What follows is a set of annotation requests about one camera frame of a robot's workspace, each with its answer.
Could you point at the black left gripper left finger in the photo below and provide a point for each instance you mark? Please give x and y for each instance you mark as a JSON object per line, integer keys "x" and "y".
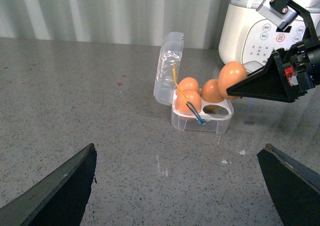
{"x": 60, "y": 199}

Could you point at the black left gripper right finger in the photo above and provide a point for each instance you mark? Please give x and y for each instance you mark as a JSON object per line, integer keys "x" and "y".
{"x": 293, "y": 187}

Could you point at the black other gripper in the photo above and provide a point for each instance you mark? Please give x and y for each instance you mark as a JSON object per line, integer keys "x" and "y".
{"x": 283, "y": 79}

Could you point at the brown egg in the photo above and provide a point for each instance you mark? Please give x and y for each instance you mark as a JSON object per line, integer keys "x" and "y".
{"x": 188, "y": 86}
{"x": 231, "y": 74}
{"x": 187, "y": 104}
{"x": 210, "y": 92}

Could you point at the clear plastic egg box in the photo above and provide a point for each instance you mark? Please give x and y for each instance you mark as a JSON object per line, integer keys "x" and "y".
{"x": 213, "y": 117}

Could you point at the white Joyoung blender appliance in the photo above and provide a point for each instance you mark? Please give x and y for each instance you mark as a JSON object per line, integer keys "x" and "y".
{"x": 249, "y": 38}

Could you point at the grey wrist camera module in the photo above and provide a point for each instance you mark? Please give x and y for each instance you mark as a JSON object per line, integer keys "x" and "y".
{"x": 278, "y": 12}

